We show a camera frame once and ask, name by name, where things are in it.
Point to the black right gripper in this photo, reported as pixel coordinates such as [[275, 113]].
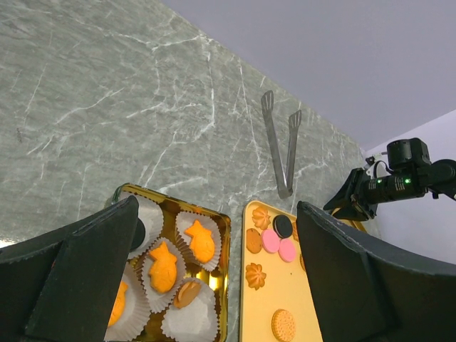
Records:
[[349, 202]]

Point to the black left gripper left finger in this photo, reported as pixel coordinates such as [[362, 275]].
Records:
[[61, 285]]

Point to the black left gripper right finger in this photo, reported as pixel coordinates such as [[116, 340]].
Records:
[[365, 289]]

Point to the orange fish cookie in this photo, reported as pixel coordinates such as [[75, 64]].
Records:
[[163, 272], [119, 305], [202, 244]]

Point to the black sandwich cookie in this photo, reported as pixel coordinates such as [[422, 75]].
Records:
[[139, 235], [282, 226]]

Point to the swirl butter cookie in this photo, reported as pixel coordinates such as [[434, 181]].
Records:
[[188, 291]]

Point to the gold tin lid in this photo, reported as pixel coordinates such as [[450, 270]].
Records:
[[355, 224]]

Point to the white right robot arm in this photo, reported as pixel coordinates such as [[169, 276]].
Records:
[[410, 174]]

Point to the white paper cup liner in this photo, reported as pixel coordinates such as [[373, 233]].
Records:
[[157, 301], [150, 214], [195, 322], [136, 313], [185, 220]]

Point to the pink round cookie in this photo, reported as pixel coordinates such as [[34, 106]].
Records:
[[270, 241], [287, 250]]

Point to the orange plastic tray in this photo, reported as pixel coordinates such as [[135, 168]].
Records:
[[286, 287]]

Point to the flower shaped cookie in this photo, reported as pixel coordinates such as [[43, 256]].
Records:
[[255, 276], [261, 218]]

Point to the gold cookie tin box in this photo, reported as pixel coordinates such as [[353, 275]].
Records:
[[217, 279]]

